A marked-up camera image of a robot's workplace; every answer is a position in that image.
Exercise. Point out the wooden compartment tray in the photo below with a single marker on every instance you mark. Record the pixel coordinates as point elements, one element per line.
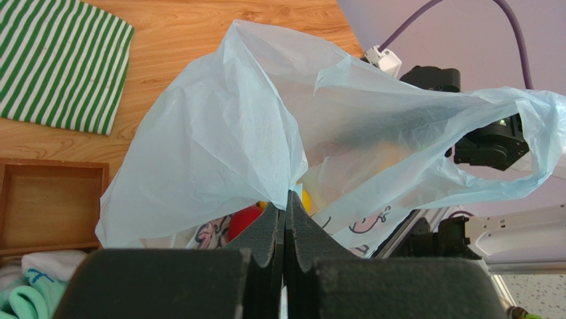
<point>49,205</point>

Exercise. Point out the yellow lemon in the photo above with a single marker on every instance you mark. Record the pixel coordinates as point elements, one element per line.
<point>305,198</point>

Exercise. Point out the teal white socks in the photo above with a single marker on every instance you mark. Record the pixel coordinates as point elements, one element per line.
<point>31,287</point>

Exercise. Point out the red apple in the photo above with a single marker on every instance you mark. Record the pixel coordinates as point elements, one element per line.
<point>241,220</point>

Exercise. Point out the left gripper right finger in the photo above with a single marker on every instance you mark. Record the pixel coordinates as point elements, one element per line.
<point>429,274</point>

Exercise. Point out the green striped cloth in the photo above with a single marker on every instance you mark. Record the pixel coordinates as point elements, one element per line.
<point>63,64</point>

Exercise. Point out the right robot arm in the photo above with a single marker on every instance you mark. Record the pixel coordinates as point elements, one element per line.
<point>525,236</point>

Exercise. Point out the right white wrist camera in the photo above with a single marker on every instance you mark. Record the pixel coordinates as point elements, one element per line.
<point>385,60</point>

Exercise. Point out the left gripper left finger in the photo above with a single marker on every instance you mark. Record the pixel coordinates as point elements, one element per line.
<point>240,280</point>

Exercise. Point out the fruit pile on floor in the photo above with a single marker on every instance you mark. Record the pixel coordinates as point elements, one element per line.
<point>516,312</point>

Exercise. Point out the light blue plastic bag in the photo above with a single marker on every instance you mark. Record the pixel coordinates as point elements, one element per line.
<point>273,107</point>

